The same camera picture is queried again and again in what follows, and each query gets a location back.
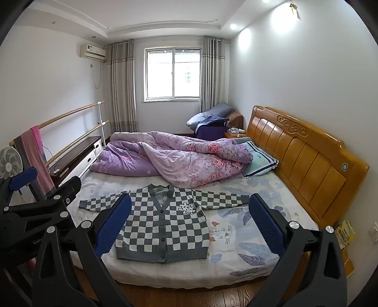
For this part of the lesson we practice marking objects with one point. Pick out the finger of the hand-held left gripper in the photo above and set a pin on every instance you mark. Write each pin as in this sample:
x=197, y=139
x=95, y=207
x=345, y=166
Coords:
x=22, y=180
x=63, y=193

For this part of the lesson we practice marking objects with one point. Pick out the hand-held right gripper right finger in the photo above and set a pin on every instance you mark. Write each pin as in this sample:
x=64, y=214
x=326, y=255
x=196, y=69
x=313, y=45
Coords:
x=265, y=227

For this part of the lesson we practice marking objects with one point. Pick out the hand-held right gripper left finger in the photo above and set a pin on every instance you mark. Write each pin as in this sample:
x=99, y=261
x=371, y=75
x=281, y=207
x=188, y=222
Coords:
x=113, y=224

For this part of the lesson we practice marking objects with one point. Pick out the grey white checkered cardigan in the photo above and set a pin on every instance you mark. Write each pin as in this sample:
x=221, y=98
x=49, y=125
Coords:
x=171, y=224

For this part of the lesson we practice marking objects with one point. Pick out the white electric fan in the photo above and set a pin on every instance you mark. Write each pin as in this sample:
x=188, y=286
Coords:
x=9, y=162

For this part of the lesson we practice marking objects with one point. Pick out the floral leaf bed sheet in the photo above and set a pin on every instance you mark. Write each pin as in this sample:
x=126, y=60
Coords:
x=233, y=236

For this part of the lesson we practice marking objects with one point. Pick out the dark topped white cabinet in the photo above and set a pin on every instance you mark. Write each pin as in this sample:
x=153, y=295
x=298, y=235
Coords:
x=85, y=159

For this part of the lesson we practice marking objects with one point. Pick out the striped teal pillow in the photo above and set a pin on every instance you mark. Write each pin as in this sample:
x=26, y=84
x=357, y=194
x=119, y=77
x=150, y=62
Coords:
x=260, y=161

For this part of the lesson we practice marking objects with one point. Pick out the yellow packet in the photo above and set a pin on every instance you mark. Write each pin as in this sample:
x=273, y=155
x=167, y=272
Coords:
x=347, y=234

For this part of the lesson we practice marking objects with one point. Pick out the purple floral quilt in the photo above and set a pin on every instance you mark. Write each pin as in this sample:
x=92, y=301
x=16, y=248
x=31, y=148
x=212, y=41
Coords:
x=177, y=159

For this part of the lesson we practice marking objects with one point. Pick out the wooden nightstand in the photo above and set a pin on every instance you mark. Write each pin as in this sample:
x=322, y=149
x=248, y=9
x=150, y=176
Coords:
x=233, y=135

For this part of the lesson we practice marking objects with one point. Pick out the brown chair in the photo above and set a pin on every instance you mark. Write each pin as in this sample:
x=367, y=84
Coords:
x=236, y=119

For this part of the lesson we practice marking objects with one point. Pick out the dark blue blanket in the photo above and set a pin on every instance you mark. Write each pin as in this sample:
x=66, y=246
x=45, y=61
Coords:
x=211, y=128

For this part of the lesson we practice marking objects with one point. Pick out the grey striped curtain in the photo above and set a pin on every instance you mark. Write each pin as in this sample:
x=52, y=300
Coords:
x=211, y=76
x=121, y=88

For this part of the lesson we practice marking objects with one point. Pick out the white air conditioner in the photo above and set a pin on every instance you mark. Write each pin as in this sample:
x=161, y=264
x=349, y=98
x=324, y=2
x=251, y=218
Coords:
x=91, y=51

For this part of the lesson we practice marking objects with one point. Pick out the window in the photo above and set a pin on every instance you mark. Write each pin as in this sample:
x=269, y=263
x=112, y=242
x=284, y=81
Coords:
x=159, y=73

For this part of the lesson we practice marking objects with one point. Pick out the recessed ceiling light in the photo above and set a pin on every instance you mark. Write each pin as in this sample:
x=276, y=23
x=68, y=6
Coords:
x=233, y=26

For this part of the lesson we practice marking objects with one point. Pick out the gold ceiling lamp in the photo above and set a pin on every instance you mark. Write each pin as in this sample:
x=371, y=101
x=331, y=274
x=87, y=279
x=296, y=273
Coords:
x=293, y=8

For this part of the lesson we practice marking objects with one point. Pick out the pink towel on rail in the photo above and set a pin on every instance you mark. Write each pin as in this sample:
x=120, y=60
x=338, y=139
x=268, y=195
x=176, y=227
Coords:
x=23, y=147

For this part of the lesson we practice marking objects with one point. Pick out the wooden barre rail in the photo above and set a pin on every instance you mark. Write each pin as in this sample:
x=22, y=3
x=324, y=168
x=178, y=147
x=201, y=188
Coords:
x=68, y=114
x=79, y=138

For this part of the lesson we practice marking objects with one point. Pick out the white barre stand post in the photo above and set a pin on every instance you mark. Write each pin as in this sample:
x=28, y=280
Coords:
x=101, y=127

